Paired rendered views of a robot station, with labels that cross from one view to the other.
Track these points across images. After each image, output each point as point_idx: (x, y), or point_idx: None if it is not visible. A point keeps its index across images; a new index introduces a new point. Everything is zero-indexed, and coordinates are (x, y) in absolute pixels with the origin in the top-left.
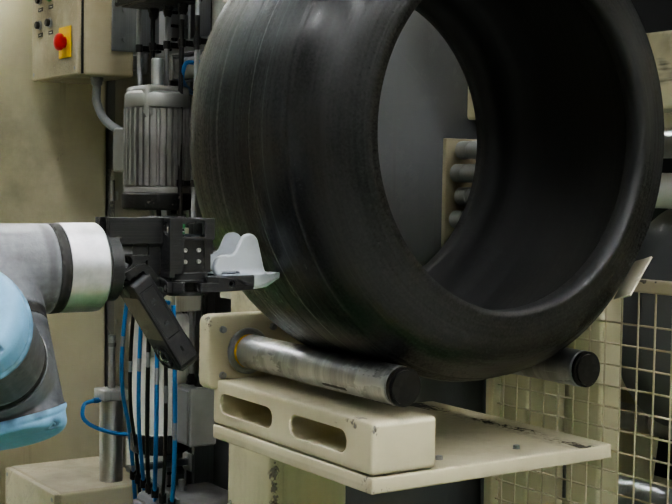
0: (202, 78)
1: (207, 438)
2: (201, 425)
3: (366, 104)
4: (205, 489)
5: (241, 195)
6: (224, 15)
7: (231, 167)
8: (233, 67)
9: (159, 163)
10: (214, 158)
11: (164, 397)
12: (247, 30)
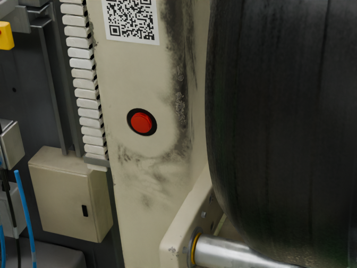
0: (263, 103)
1: (24, 223)
2: (19, 217)
3: None
4: (20, 248)
5: (353, 233)
6: (274, 14)
7: (341, 210)
8: (342, 104)
9: None
10: (302, 195)
11: (16, 235)
12: (356, 55)
